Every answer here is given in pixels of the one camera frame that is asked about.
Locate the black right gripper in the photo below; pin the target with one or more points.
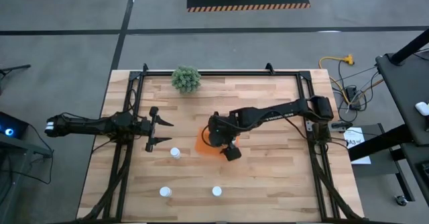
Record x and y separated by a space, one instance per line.
221 133

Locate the black side table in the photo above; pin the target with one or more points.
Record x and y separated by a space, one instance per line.
402 90

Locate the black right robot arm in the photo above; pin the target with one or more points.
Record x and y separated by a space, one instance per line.
261 113

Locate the white paper sheet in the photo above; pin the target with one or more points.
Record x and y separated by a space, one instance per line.
357 150

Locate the black caster wheel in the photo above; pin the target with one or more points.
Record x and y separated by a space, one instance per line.
401 200

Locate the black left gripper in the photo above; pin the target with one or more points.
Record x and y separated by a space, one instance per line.
152 130

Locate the small green potted plant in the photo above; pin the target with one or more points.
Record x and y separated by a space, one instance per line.
186 79

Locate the black metal pole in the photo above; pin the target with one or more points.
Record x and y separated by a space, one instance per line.
412 46

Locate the translucent orange plastic basket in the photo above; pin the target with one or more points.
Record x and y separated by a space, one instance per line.
201 147

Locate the black power strip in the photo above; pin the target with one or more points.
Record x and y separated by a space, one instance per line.
352 96

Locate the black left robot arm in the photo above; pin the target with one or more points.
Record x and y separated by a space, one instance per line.
94 125

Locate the black aluminium table frame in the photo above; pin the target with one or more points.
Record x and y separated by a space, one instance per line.
218 73

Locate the black computer with blue light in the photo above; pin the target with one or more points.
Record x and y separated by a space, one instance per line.
10 125

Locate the small white case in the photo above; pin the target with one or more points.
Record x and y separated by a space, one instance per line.
423 108

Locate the grey metal bracket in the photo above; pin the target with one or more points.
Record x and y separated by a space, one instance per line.
340 126

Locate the black tripod leg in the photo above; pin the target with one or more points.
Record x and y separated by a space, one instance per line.
15 68

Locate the grey cart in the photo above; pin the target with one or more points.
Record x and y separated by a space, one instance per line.
13 170

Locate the black stand base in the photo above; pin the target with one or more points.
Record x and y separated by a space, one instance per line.
378 143

